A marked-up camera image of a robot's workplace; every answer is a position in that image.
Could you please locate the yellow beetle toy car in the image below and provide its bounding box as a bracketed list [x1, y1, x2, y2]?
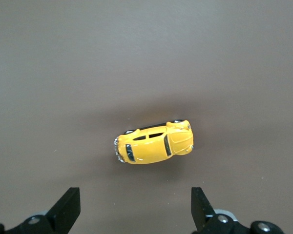
[113, 118, 194, 165]

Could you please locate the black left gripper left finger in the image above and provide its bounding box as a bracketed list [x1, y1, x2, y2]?
[0, 187, 82, 234]

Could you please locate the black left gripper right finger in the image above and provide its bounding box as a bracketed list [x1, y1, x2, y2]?
[191, 187, 284, 234]

